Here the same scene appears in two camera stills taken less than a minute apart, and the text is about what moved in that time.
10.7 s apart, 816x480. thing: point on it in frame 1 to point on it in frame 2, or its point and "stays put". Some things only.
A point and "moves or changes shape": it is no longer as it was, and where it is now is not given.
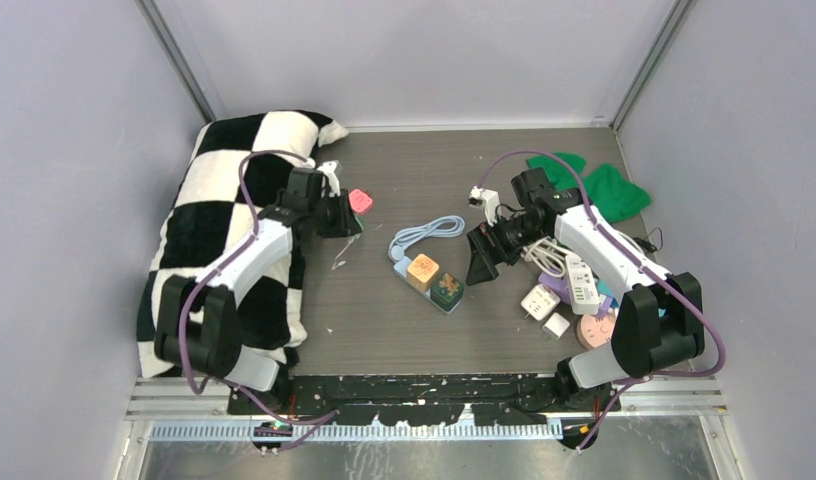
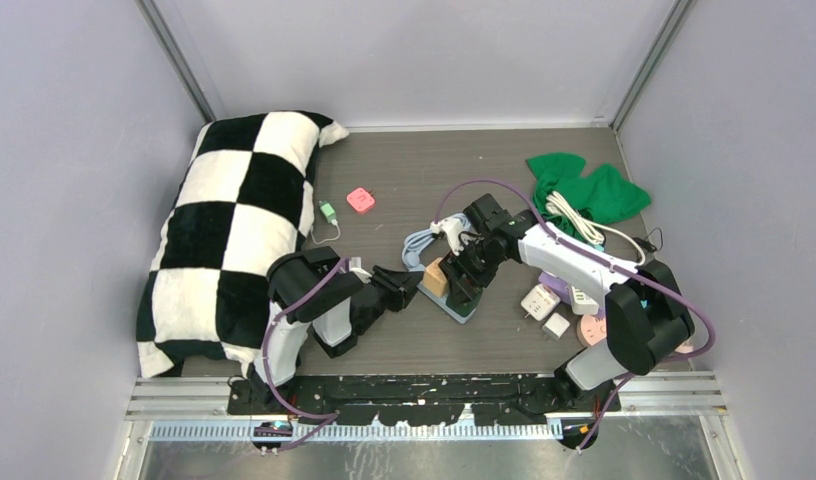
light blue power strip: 400,272 moves or changes shape
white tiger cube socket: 540,302 stays put
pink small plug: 359,201 stays put
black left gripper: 345,224 to 400,284
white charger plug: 556,325 stays put
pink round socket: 593,331 stays put
